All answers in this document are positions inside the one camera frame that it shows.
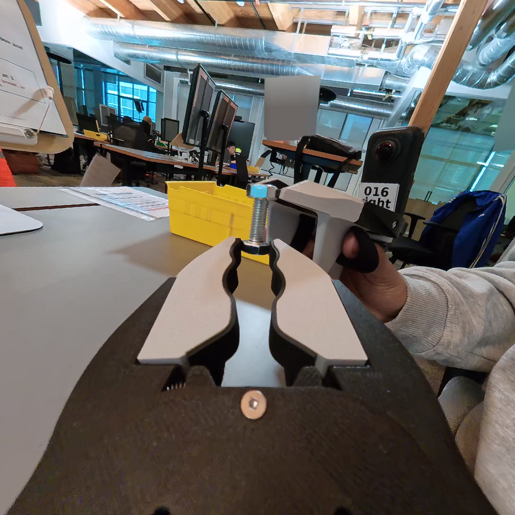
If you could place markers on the silver air duct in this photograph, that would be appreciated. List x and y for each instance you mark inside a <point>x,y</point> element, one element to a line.
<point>201,60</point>
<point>201,36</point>

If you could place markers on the white paper card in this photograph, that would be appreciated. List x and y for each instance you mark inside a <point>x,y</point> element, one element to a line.
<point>100,171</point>

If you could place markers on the person's grey sweatshirt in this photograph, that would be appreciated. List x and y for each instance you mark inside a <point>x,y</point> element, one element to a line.
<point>495,422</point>

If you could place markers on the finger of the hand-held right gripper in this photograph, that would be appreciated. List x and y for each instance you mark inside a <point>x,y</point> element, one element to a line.
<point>322,199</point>

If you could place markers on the orange cone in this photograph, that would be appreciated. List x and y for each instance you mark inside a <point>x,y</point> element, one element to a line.
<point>6,173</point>

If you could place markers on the black office chair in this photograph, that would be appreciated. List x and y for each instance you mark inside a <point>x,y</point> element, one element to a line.
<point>406,245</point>

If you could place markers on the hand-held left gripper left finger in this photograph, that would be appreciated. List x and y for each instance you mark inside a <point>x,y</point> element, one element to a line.
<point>189,314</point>

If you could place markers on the wooden pillar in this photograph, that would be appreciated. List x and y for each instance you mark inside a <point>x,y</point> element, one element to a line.
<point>446,72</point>

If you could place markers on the person's right forearm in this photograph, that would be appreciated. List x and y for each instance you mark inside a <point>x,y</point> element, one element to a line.
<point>454,309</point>

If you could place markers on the blue jacket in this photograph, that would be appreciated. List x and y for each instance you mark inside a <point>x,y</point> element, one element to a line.
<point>466,225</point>

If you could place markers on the yellow plastic bin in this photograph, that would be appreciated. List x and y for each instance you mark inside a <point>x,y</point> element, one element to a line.
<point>95,135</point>
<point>197,213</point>

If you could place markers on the black bag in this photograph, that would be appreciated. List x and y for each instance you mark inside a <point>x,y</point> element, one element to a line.
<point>334,147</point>

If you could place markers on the grey desk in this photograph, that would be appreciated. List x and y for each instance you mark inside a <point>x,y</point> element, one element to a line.
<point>80,273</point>

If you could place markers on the silver hex bolt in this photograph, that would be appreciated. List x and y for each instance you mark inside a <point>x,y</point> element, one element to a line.
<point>258,225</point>

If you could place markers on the long wooden office desk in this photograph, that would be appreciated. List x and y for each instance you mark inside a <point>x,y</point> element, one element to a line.
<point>161,157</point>

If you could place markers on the wooden document board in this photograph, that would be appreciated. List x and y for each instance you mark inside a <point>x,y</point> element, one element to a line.
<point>52,145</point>

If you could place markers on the black pole with disc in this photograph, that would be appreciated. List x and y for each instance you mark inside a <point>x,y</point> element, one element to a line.
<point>328,94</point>

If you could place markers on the laminated paper sheet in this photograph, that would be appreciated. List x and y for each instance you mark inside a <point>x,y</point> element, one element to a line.
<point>124,199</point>

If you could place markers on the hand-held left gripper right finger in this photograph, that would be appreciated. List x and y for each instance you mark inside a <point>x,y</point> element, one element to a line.
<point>318,314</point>

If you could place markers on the printed instruction sheet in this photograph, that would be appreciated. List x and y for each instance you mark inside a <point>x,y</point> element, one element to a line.
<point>20,68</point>

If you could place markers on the silver hex nut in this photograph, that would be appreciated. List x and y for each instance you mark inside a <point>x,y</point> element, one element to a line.
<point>261,192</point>

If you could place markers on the wooden standing desk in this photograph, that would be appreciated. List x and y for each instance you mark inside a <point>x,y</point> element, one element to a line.
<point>281,145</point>

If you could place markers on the black computer monitor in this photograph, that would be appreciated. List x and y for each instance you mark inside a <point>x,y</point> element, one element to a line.
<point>222,122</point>
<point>245,136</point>
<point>169,128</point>
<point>198,104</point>

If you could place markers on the person's right hand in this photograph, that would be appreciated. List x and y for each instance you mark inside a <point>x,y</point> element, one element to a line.
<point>382,289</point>

